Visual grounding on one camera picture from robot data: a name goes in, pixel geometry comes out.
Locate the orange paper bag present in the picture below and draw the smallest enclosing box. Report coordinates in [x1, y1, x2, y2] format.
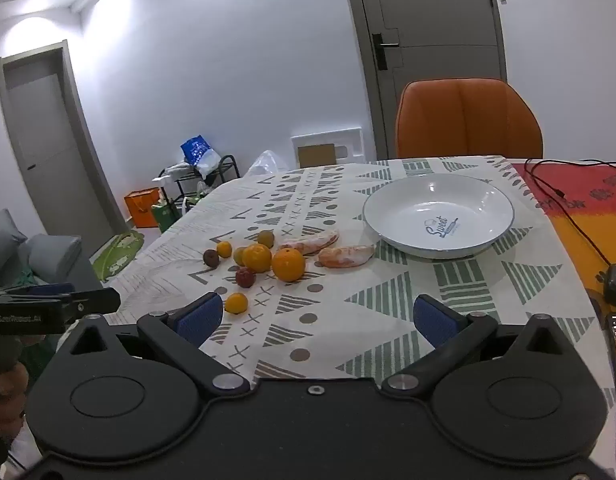
[125, 187, 161, 229]

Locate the grey door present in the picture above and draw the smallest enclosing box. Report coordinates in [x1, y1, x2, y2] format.
[340, 0, 508, 158]
[0, 40, 119, 261]

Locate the green printed mat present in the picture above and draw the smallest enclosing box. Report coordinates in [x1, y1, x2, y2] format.
[90, 230, 145, 281]

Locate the orange leather chair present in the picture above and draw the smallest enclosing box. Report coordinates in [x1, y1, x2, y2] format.
[394, 79, 544, 160]

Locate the green shopping bag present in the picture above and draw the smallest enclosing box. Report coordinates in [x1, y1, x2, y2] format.
[150, 199, 181, 233]

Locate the red orange table mat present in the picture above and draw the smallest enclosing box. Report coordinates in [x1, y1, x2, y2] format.
[510, 159, 616, 311]

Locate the translucent plastic bag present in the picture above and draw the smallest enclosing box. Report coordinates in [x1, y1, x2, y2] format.
[245, 150, 289, 177]

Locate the patterned white green tablecloth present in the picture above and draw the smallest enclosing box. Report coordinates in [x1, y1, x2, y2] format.
[105, 155, 616, 411]

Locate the black shoe rack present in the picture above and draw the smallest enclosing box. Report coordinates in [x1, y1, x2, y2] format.
[158, 155, 240, 211]

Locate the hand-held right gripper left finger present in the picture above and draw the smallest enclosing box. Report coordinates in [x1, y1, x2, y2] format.
[58, 291, 249, 395]

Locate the white enamel plate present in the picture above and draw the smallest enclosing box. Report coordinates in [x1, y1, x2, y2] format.
[363, 173, 516, 260]

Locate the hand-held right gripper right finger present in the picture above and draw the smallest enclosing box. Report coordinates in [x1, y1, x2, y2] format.
[382, 294, 582, 395]

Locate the black power cable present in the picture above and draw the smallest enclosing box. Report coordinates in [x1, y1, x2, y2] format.
[525, 158, 616, 267]

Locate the brown cardboard sheet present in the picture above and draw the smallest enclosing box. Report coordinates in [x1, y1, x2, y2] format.
[298, 144, 336, 168]

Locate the thin black cable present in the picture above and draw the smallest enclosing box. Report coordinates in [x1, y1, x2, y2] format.
[530, 158, 616, 168]

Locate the white foam packaging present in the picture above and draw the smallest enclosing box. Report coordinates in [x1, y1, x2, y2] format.
[291, 127, 365, 169]

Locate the peeled pomelo segment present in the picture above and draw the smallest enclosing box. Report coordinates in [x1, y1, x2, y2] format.
[318, 243, 377, 268]
[279, 230, 341, 256]

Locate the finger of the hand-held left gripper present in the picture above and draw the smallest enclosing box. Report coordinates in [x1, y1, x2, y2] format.
[3, 282, 77, 297]
[58, 287, 122, 322]

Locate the large orange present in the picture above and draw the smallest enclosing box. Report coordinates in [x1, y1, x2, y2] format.
[272, 248, 307, 282]
[242, 243, 273, 273]

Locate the grey sofa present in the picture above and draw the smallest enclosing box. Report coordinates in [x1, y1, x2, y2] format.
[0, 208, 104, 292]

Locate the black door handle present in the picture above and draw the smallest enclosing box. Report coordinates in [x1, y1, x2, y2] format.
[372, 33, 401, 72]

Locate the person's left hand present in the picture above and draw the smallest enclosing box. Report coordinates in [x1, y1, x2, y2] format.
[0, 359, 30, 462]

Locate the blue white bag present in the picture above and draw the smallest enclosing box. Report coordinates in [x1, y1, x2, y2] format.
[181, 135, 221, 176]

